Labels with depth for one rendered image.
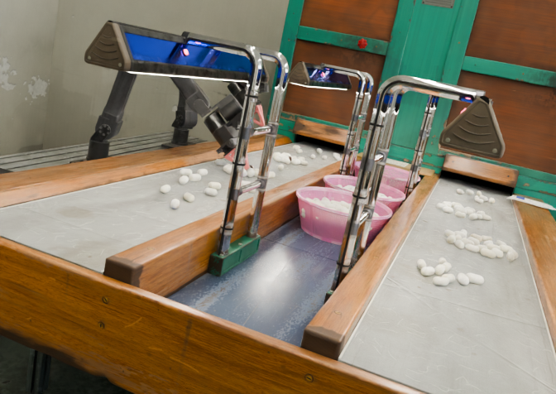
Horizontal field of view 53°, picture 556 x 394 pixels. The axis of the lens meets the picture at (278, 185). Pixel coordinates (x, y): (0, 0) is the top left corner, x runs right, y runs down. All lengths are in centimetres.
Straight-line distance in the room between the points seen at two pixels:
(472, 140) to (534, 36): 180
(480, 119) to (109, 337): 61
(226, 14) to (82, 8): 103
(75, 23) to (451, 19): 256
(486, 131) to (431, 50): 179
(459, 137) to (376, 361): 32
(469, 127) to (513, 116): 177
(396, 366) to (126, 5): 341
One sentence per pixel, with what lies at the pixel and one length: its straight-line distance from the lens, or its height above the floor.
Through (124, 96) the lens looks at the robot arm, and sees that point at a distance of 181.
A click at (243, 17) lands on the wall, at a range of 359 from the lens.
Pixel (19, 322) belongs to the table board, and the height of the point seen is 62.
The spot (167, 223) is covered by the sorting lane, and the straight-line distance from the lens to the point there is 117.
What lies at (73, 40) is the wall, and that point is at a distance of 415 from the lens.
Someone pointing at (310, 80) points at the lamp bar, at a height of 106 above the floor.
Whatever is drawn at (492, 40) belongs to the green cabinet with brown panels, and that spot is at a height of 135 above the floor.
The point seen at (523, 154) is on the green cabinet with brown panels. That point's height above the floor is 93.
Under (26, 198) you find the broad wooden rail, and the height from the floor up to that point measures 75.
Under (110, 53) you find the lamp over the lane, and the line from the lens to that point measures 93.
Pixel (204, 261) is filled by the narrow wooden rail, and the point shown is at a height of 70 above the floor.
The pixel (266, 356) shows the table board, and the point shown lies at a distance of 79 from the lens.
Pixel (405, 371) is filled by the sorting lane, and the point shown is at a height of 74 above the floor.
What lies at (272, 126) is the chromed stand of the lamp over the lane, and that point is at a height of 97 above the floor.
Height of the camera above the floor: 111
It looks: 13 degrees down
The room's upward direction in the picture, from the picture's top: 12 degrees clockwise
